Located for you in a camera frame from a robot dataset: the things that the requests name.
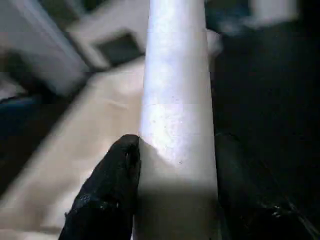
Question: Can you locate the white cabinet with glass doors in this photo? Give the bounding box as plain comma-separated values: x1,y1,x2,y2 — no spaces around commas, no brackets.
66,0,151,71

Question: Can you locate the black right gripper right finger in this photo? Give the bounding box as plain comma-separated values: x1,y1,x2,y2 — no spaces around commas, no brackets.
216,133,320,240

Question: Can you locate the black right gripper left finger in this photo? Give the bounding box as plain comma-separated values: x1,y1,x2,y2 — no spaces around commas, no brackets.
58,134,142,240

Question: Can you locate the white plastic table leg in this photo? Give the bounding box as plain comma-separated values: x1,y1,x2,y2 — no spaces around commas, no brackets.
132,0,221,240

